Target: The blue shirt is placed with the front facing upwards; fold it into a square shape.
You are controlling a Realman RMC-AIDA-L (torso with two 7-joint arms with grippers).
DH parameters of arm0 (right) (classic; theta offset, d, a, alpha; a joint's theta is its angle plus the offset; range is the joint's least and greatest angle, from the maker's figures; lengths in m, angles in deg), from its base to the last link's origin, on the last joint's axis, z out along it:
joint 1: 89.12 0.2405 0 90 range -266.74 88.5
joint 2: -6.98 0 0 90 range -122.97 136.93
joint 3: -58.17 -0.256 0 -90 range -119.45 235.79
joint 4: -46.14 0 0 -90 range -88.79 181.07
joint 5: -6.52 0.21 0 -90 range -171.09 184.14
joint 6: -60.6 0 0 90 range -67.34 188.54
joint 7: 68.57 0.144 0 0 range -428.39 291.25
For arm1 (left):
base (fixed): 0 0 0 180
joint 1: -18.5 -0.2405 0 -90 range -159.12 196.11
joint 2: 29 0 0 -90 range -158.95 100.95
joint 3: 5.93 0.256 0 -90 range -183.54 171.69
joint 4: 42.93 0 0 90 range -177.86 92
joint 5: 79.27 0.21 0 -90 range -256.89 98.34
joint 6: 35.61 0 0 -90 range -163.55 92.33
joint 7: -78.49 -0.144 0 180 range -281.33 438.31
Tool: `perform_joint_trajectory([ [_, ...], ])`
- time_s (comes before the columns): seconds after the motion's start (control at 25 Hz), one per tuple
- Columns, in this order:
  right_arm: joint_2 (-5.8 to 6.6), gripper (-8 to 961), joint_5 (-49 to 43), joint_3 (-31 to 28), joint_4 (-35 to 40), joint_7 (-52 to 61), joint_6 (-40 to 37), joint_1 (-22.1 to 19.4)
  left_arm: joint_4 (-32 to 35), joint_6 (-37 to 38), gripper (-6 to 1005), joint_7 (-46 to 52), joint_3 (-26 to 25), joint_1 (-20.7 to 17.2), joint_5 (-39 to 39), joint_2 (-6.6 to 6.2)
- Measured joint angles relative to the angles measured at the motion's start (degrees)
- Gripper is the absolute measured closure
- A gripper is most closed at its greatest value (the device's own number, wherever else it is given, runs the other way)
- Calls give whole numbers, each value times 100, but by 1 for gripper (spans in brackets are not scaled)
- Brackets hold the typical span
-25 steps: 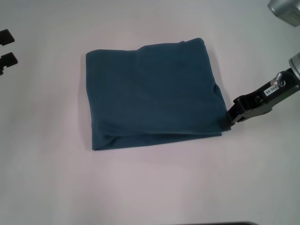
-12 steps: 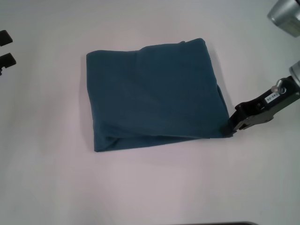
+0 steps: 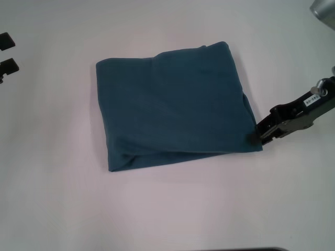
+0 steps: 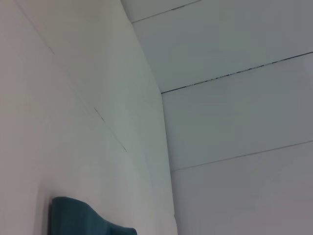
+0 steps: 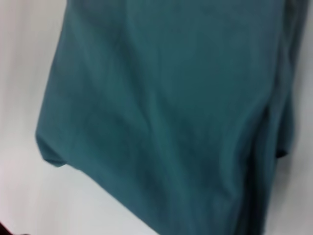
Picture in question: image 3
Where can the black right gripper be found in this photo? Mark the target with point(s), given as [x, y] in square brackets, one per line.
[308, 112]

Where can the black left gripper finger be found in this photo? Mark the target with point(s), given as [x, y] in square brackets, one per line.
[7, 41]
[10, 66]

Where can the teal blue printed t-shirt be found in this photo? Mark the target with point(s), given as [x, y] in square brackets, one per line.
[170, 109]

